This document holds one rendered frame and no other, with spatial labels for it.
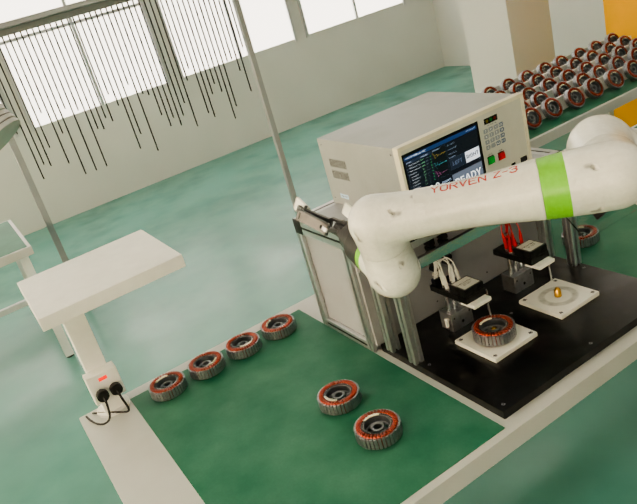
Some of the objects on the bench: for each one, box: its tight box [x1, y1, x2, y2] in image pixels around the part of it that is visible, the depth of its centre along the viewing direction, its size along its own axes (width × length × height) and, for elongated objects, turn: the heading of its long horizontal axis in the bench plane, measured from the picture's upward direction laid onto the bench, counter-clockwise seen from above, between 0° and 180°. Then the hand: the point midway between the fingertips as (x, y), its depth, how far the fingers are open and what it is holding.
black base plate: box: [381, 256, 637, 419], centre depth 186 cm, size 47×64×2 cm
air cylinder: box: [501, 264, 534, 294], centre depth 200 cm, size 5×8×6 cm
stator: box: [317, 379, 362, 416], centre depth 175 cm, size 11×11×4 cm
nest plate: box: [455, 324, 538, 363], centre depth 179 cm, size 15×15×1 cm
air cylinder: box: [439, 301, 474, 332], centre depth 190 cm, size 5×8×6 cm
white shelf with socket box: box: [17, 230, 186, 425], centre depth 188 cm, size 35×37×46 cm
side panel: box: [297, 233, 382, 353], centre depth 199 cm, size 28×3×32 cm, turn 63°
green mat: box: [130, 309, 505, 504], centre depth 178 cm, size 94×61×1 cm, turn 63°
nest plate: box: [519, 278, 599, 319], centre depth 188 cm, size 15×15×1 cm
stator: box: [353, 409, 403, 450], centre depth 159 cm, size 11×11×4 cm
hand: (322, 206), depth 167 cm, fingers open, 13 cm apart
